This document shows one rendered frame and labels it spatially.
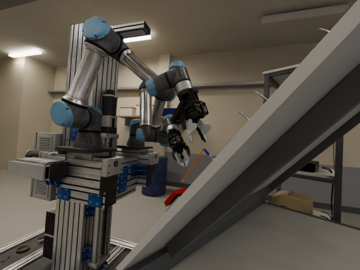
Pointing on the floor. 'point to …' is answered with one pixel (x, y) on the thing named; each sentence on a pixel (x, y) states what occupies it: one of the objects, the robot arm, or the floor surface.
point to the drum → (157, 179)
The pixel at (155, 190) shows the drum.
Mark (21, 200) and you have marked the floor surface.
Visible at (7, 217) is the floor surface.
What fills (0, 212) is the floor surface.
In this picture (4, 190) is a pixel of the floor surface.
